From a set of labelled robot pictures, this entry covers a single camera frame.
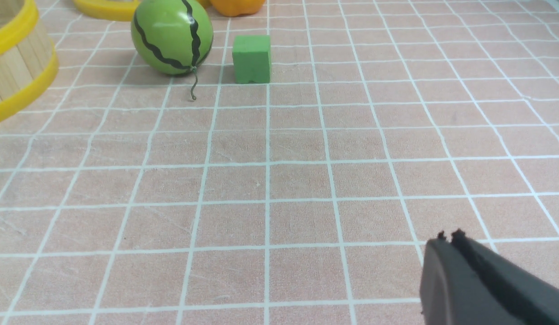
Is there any bamboo steamer tray yellow rim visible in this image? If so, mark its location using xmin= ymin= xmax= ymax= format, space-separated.
xmin=0 ymin=0 xmax=59 ymax=123

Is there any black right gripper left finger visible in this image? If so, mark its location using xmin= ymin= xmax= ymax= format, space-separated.
xmin=420 ymin=231 xmax=539 ymax=325

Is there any orange toy pear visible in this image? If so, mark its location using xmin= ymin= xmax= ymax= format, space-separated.
xmin=198 ymin=0 xmax=266 ymax=17

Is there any woven bamboo steamer lid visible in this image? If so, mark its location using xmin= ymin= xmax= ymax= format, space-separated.
xmin=72 ymin=0 xmax=141 ymax=21

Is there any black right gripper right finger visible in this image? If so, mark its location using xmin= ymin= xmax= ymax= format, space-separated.
xmin=451 ymin=229 xmax=559 ymax=325

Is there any green toy watermelon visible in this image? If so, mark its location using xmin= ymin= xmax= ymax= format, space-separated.
xmin=131 ymin=0 xmax=214 ymax=100

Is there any pink grid tablecloth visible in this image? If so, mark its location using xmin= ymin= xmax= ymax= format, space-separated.
xmin=0 ymin=0 xmax=559 ymax=325

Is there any green foam cube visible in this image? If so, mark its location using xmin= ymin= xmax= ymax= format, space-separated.
xmin=232 ymin=35 xmax=272 ymax=84

